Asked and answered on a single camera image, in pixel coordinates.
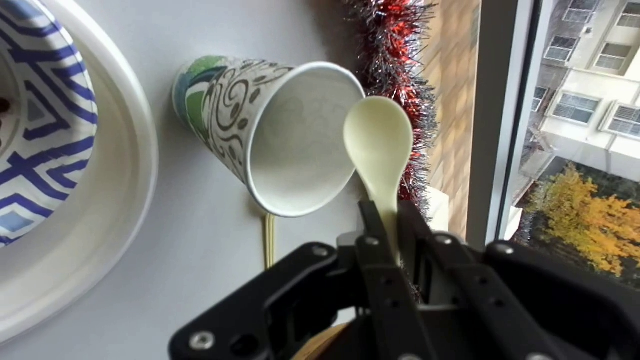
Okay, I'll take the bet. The white apartment building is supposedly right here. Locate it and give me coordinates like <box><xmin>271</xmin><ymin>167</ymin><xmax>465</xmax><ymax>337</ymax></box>
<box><xmin>527</xmin><ymin>0</ymin><xmax>640</xmax><ymax>181</ymax></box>

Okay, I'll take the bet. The yellow autumn tree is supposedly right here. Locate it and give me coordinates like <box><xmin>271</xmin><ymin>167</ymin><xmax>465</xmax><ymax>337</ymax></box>
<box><xmin>522</xmin><ymin>163</ymin><xmax>640</xmax><ymax>278</ymax></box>

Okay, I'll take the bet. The red silver tinsel garland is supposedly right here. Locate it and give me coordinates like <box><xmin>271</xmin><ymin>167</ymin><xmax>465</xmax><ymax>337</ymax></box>
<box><xmin>342</xmin><ymin>0</ymin><xmax>443</xmax><ymax>216</ymax></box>

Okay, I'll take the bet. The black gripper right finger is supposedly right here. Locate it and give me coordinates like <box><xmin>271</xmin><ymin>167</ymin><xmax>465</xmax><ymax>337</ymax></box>
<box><xmin>399</xmin><ymin>197</ymin><xmax>640</xmax><ymax>360</ymax></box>

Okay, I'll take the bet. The grey window frame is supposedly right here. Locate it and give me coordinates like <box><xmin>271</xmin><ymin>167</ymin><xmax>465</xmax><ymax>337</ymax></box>
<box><xmin>466</xmin><ymin>0</ymin><xmax>557</xmax><ymax>248</ymax></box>

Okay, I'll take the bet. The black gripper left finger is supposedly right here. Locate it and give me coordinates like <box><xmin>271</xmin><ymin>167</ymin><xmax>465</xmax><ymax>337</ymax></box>
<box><xmin>168</xmin><ymin>197</ymin><xmax>437</xmax><ymax>360</ymax></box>

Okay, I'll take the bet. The plain white paper plate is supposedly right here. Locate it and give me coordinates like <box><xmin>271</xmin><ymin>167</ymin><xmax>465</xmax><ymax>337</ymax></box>
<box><xmin>0</xmin><ymin>0</ymin><xmax>160</xmax><ymax>345</ymax></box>

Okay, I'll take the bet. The blue patterned paper bowl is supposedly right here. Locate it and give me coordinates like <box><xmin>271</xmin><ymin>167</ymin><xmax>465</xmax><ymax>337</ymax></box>
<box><xmin>0</xmin><ymin>0</ymin><xmax>100</xmax><ymax>248</ymax></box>

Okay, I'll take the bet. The patterned paper cup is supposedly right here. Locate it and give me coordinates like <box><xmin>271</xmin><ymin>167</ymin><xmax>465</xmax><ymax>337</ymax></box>
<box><xmin>170</xmin><ymin>53</ymin><xmax>369</xmax><ymax>220</ymax></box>

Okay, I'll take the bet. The large wooden bowl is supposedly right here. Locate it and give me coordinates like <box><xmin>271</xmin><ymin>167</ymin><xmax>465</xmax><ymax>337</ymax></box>
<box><xmin>288</xmin><ymin>319</ymin><xmax>352</xmax><ymax>360</ymax></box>

